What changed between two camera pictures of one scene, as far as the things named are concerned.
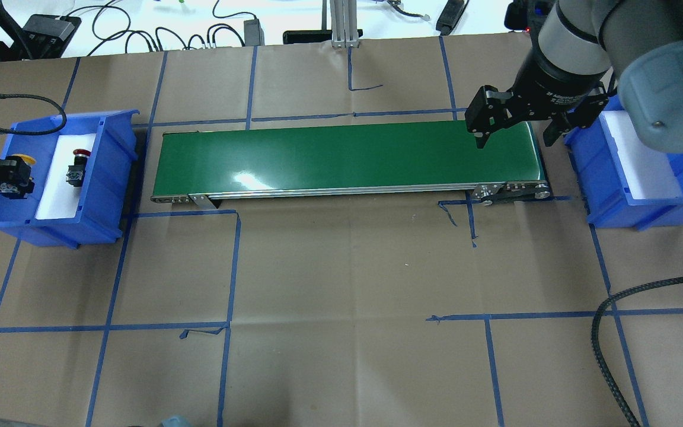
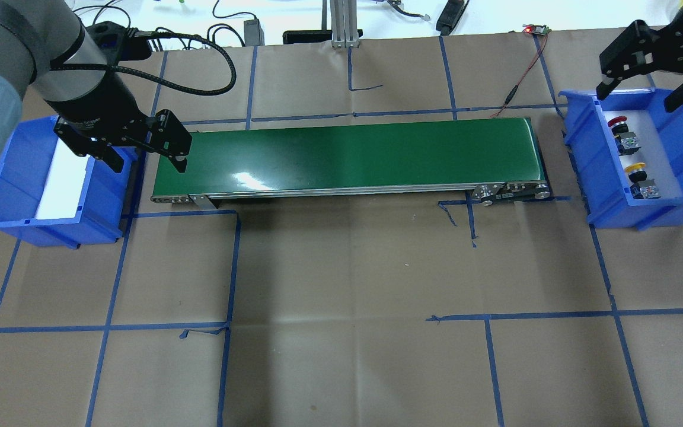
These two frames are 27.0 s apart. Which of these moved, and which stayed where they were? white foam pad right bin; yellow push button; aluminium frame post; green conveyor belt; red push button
Moved: yellow push button; red push button
Stayed: aluminium frame post; green conveyor belt; white foam pad right bin
